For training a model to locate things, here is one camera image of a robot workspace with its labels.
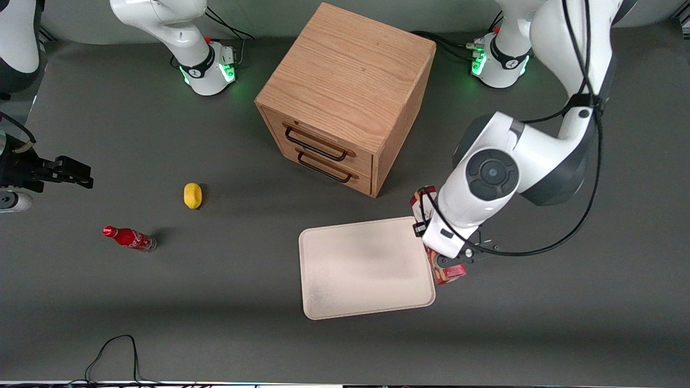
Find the wooden drawer front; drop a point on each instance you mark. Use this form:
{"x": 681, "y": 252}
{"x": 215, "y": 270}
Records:
{"x": 362, "y": 182}
{"x": 361, "y": 159}

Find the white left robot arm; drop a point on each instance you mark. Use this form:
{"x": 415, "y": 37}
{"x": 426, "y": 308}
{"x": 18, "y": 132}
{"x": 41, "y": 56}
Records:
{"x": 539, "y": 156}

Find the yellow lemon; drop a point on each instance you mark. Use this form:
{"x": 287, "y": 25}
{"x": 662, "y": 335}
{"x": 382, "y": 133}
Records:
{"x": 192, "y": 195}

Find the red cola bottle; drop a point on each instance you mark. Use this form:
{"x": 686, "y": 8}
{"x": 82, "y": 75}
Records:
{"x": 129, "y": 237}

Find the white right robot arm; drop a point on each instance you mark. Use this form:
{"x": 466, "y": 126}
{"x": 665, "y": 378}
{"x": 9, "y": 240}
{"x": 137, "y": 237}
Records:
{"x": 161, "y": 21}

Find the red cookie box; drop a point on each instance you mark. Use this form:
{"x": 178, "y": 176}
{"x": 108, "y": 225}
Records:
{"x": 450, "y": 276}

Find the beige rectangular tray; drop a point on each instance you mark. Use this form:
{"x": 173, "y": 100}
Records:
{"x": 366, "y": 267}

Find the wooden two-drawer cabinet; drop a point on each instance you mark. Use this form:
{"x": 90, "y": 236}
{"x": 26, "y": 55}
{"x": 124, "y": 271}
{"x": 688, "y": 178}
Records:
{"x": 350, "y": 81}

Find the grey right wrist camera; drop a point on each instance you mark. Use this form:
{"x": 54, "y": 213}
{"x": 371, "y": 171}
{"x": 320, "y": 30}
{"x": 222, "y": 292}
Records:
{"x": 13, "y": 202}

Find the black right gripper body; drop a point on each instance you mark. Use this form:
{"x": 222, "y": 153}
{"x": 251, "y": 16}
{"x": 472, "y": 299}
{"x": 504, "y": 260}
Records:
{"x": 21, "y": 168}

